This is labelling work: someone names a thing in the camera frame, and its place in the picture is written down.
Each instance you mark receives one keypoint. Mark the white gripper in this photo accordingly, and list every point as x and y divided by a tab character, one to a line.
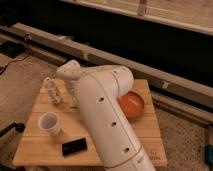
71	87

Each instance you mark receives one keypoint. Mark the white sponge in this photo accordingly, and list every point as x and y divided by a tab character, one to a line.
73	102

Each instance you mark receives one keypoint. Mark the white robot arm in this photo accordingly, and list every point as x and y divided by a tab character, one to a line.
97	90

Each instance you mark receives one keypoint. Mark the white ribbed bottle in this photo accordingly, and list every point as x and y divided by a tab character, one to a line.
52	90

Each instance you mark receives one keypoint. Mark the white plastic cup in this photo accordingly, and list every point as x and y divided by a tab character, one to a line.
50	123

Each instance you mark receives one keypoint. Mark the black rectangular block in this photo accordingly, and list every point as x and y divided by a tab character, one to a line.
74	146

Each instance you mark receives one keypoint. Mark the orange bowl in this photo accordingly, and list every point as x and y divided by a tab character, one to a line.
131	104

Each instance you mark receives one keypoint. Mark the black floor box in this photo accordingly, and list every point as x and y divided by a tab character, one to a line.
12	49

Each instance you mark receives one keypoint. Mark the black clamp handle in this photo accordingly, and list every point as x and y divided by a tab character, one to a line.
19	127

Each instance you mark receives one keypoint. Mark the grey metal rail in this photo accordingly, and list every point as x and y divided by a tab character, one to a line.
187	98

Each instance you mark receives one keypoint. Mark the wooden window frame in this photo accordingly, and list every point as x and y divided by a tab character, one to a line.
194	15

